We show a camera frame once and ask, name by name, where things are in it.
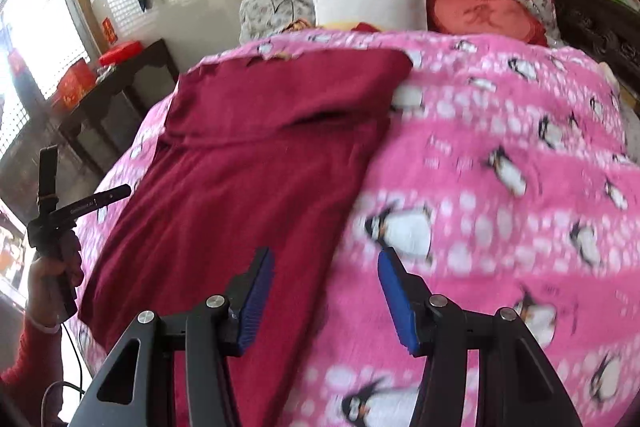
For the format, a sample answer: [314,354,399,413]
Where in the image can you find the pink penguin blanket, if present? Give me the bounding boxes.
[77,30,639,426]

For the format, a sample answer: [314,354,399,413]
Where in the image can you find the white pillow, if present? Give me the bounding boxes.
[312,0,427,31]

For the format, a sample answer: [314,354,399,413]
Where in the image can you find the dark wooden side table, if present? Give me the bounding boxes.
[58,39,179,178]

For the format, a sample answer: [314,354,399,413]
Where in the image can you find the dark red garment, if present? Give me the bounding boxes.
[79,49,412,426]

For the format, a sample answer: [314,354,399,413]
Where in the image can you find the dark carved wooden headboard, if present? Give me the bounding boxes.
[553,0,639,110]

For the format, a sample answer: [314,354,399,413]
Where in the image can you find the person left hand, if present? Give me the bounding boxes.
[26,231,85,329]

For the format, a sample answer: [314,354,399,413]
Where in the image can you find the red heart cushion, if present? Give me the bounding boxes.
[426,0,548,46]

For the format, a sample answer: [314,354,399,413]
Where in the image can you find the red sleeve left forearm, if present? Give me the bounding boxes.
[1,315,63,426]

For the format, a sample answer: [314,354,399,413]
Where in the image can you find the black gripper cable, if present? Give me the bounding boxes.
[39,322,87,423]

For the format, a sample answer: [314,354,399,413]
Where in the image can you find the red box on table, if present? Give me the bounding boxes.
[56,58,96,109]

